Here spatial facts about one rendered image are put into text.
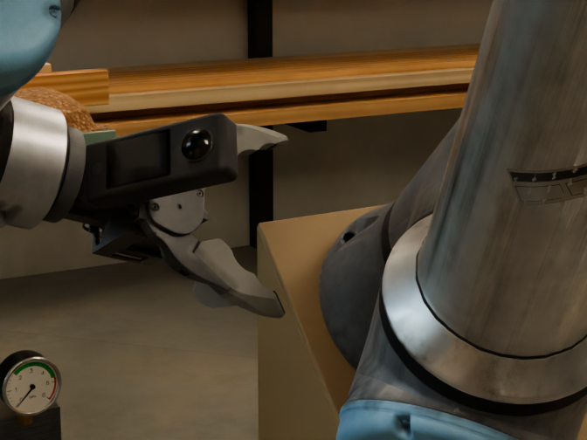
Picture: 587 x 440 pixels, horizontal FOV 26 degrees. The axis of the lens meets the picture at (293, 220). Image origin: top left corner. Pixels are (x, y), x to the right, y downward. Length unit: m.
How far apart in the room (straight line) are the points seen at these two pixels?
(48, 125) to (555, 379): 0.39
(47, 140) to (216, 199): 3.26
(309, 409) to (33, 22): 0.45
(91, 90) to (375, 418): 0.82
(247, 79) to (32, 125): 2.74
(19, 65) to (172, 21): 3.24
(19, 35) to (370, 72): 3.08
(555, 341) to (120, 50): 3.26
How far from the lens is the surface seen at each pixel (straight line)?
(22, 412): 1.32
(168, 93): 3.48
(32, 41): 0.76
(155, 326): 3.48
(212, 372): 3.14
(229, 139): 0.89
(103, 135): 1.35
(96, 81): 1.51
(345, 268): 1.05
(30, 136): 0.89
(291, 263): 1.08
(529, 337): 0.73
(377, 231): 1.04
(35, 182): 0.89
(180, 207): 0.94
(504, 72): 0.61
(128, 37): 3.94
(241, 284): 0.96
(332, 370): 1.05
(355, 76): 3.77
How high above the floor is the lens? 1.15
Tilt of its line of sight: 15 degrees down
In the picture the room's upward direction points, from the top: straight up
